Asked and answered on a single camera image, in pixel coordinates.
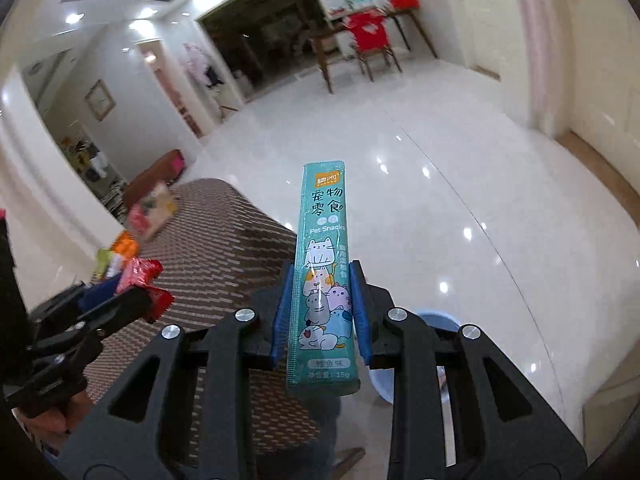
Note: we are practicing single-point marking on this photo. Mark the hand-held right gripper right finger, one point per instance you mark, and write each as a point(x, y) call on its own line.
point(360, 320)

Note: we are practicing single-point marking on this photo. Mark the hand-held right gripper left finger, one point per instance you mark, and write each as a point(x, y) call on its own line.
point(281, 320)

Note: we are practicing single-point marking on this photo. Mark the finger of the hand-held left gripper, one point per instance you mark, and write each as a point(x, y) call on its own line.
point(122, 306)
point(100, 294)

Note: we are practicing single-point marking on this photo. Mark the red candy wrapper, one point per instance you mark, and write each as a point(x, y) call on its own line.
point(140, 272)

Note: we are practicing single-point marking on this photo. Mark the blue plastic bin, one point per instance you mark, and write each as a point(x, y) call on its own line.
point(440, 321)

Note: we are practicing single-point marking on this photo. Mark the teal pet snack packet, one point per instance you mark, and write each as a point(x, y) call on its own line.
point(322, 240)

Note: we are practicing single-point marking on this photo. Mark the person's left hand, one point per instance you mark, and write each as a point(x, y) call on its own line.
point(47, 422)

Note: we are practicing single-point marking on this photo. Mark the green snack wrapper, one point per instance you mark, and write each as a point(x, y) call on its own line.
point(102, 261)

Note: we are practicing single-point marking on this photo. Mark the orange snack wrapper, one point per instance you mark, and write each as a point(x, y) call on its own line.
point(125, 245)

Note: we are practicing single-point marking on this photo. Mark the cardboard box red label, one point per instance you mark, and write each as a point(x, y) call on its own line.
point(155, 210)

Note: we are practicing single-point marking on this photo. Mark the round table polka-dot tablecloth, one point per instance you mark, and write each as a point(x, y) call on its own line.
point(215, 240)

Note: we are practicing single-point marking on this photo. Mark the red upholstered bench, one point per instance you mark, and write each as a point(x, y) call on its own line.
point(150, 175)

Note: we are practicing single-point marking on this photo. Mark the white shoe rack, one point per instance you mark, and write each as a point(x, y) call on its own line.
point(90, 160)

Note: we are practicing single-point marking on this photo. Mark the open interior doorway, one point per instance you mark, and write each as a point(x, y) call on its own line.
point(170, 90)

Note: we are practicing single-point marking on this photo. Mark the wooden coat stand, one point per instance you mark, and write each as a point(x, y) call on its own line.
point(220, 95)

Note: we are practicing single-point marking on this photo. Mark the pink coat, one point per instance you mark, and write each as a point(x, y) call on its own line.
point(195, 62)

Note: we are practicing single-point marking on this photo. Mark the glass sliding doorway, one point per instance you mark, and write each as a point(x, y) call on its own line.
point(260, 40)

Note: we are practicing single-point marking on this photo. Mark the wooden chair red cover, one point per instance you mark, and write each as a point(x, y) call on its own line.
point(367, 32)

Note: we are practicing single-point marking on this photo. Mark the wooden dining table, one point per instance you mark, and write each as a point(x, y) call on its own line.
point(402, 15)

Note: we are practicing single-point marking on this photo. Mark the white panel door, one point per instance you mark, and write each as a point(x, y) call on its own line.
point(477, 25)
point(605, 85)

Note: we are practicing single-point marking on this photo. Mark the pink lace curtain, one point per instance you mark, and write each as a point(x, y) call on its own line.
point(532, 35)

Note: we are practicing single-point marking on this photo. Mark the small framed wall picture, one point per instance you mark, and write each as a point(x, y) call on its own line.
point(99, 101)

